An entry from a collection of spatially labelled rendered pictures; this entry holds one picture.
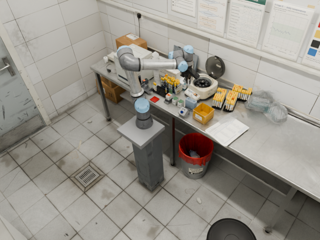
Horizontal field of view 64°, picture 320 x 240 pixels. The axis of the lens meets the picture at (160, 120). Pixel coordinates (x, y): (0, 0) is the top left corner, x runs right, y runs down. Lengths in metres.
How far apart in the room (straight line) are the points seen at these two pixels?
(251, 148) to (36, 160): 2.49
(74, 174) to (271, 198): 2.16
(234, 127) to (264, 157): 0.34
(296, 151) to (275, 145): 0.15
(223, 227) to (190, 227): 0.73
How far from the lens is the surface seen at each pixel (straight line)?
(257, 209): 2.86
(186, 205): 2.76
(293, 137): 2.32
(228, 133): 2.17
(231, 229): 2.00
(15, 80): 3.36
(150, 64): 1.82
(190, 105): 2.31
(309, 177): 2.11
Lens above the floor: 2.47
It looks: 45 degrees down
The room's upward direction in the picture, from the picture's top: 4 degrees counter-clockwise
